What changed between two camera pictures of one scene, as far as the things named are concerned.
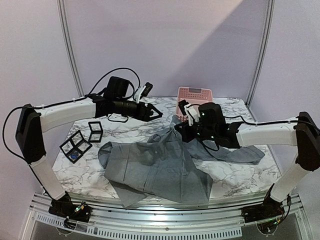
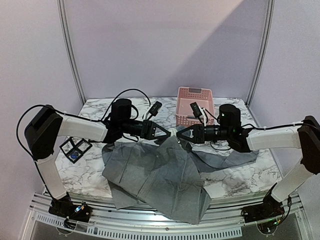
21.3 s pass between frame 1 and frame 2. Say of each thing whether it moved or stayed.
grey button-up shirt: moved
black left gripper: moved
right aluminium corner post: stayed
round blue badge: stayed
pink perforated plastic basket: stayed
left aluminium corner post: stayed
